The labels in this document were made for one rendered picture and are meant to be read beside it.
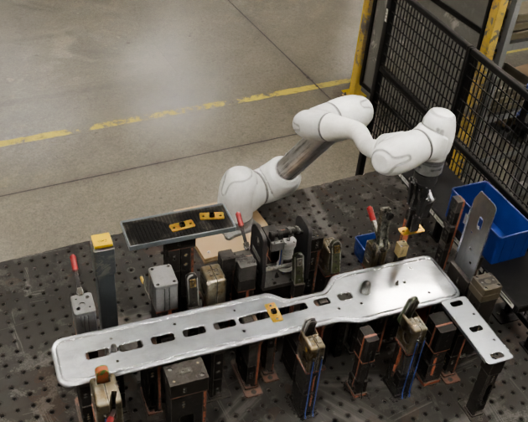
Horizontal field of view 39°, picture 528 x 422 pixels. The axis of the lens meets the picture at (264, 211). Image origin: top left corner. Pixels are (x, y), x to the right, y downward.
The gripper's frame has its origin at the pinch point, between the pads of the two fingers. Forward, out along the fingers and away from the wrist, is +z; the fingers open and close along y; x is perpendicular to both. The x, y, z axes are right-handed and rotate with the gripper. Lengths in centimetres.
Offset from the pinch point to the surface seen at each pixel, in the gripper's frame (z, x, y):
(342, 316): 28.9, -25.4, 8.3
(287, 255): 24.0, -34.1, -19.4
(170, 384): 26, -87, 20
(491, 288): 22.9, 26.4, 16.7
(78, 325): 28, -108, -12
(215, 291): 26, -63, -12
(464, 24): 27, 144, -178
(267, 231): 13.4, -41.4, -22.3
